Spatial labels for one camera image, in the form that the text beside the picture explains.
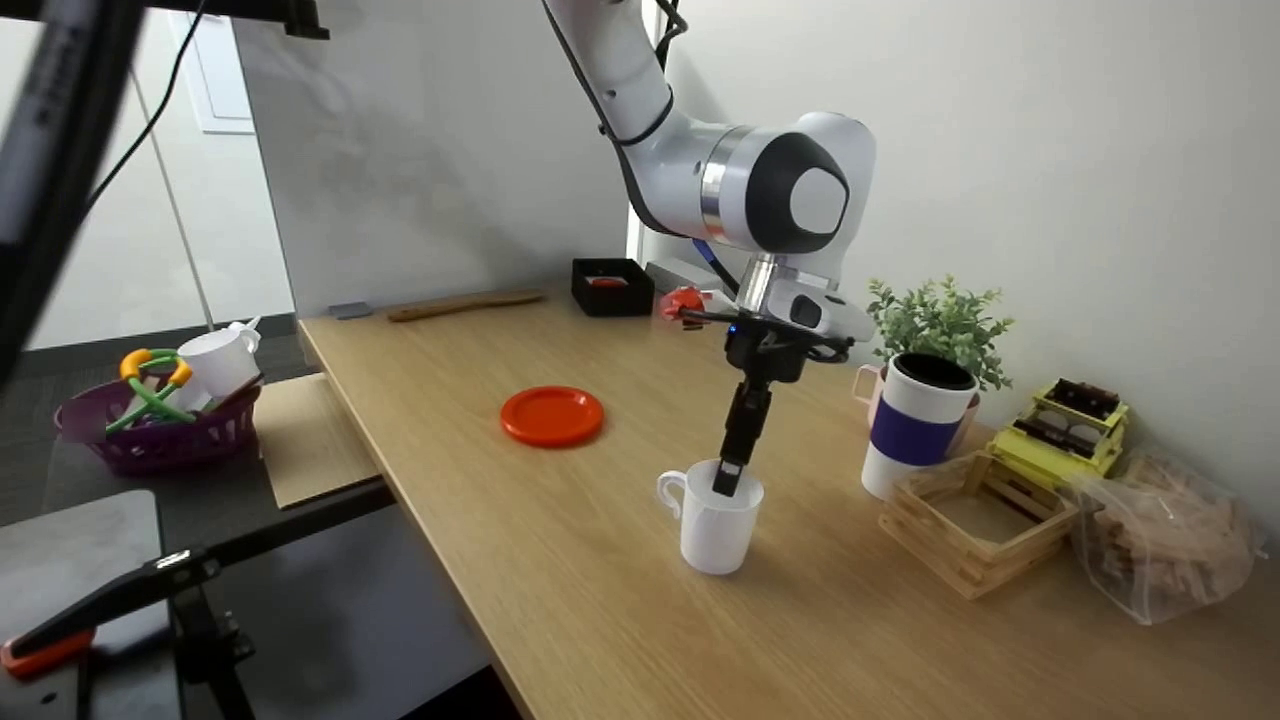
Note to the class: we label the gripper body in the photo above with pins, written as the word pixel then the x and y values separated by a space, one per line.
pixel 768 360

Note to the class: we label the white mug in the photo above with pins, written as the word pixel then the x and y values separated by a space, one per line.
pixel 715 530

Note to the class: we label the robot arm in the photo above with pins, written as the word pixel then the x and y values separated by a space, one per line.
pixel 690 170

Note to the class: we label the orange plate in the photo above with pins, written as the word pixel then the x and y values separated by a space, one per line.
pixel 552 416

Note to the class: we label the red toy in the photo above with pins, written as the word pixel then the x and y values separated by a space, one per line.
pixel 682 301

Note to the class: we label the white cup with purple band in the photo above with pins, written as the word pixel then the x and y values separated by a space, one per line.
pixel 915 430

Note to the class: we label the black box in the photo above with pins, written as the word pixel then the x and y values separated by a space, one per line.
pixel 612 300

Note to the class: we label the green plant in pink pot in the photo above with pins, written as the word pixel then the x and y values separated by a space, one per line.
pixel 940 325

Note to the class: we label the red item in box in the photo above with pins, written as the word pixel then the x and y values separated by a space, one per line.
pixel 607 282

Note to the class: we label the wooden crate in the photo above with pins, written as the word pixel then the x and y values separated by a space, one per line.
pixel 975 555

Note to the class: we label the yellow toy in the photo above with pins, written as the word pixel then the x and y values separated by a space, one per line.
pixel 1060 445

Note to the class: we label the wooden stick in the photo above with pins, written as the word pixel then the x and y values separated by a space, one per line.
pixel 465 303

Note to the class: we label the small grey block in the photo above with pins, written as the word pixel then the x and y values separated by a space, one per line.
pixel 350 310

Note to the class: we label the bag of wooden blocks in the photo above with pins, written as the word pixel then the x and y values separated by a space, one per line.
pixel 1165 545

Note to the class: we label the wooden board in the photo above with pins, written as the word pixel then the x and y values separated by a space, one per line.
pixel 315 440

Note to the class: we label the white bottle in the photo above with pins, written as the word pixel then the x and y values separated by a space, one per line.
pixel 215 360

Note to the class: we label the white door panel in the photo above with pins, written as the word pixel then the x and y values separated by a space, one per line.
pixel 225 80

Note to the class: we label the purple basket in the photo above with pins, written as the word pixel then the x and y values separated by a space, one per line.
pixel 160 445

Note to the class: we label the stand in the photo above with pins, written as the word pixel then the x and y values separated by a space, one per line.
pixel 55 150

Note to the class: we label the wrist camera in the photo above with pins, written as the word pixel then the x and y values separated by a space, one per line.
pixel 790 343

